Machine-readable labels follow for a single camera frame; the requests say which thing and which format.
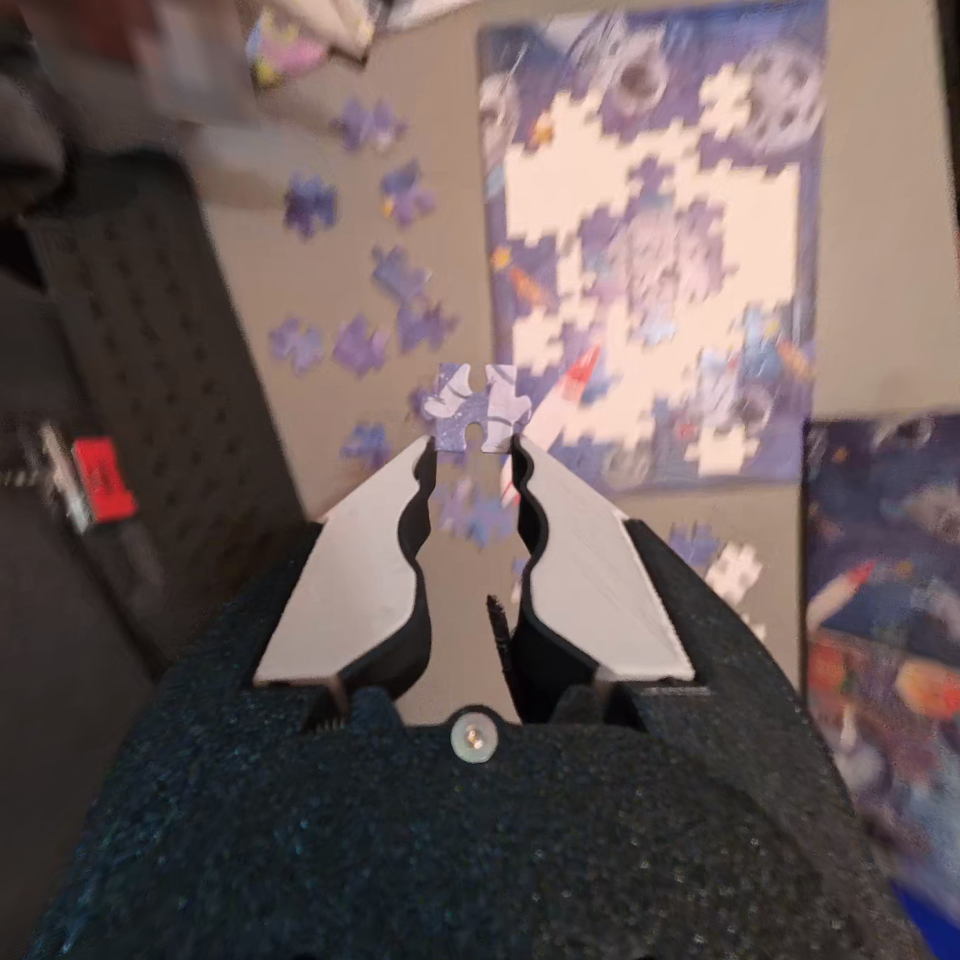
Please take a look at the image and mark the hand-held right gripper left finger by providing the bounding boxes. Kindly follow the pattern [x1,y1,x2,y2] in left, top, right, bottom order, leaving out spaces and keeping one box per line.
[252,435,440,725]

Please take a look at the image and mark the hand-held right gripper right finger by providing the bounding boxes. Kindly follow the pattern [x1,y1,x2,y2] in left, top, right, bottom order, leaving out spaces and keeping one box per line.
[511,435,696,725]

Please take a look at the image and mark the blue white jigsaw puzzle piece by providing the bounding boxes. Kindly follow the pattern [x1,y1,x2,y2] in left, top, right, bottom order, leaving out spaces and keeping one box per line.
[422,363,535,456]

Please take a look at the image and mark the space puzzle board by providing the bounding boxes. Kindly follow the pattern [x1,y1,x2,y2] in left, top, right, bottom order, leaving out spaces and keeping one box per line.
[478,0,830,495]

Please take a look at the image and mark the puzzle pieces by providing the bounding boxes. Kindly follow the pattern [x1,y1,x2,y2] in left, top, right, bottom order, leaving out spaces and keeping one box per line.
[268,97,766,639]

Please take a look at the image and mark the grey desk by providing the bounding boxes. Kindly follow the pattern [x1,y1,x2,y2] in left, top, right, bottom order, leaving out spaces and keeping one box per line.
[202,0,960,721]

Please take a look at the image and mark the illustrated puzzle box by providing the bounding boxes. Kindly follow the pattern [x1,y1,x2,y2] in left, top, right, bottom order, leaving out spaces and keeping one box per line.
[801,411,960,909]

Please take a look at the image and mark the blue plastic bin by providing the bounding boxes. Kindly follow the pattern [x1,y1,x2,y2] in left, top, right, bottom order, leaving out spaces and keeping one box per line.
[888,873,960,960]

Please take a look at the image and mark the colourful cartoon puzzle board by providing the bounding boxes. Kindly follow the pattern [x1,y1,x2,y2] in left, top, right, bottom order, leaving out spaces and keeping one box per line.
[246,11,376,91]

